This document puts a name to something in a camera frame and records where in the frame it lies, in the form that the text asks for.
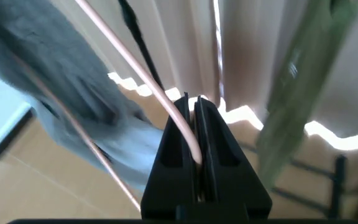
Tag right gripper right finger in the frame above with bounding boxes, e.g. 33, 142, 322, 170
193, 95, 273, 220

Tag pink clothes hanger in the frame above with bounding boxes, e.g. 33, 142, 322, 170
17, 0, 203, 213

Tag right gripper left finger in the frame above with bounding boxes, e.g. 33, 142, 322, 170
140, 91, 199, 220

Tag green printed t-shirt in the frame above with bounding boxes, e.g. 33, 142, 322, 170
255, 0, 358, 190

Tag pale grey shorts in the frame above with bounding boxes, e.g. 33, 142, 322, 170
0, 0, 165, 192

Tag black clothes rack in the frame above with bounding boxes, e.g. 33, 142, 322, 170
117, 0, 358, 219

